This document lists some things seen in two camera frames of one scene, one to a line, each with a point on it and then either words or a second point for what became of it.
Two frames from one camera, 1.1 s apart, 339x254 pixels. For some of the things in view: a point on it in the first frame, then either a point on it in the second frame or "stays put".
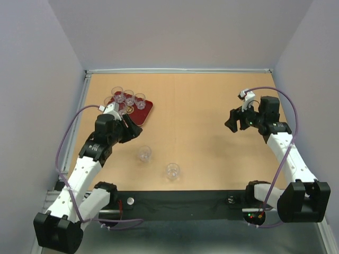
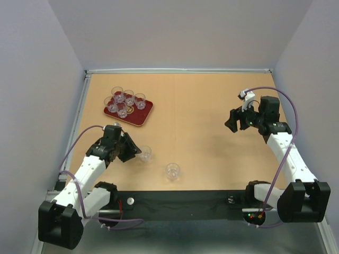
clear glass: [140, 99] stays put
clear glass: [117, 91] stays put
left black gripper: [132, 131] to [132, 148]
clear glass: [145, 154] stays put
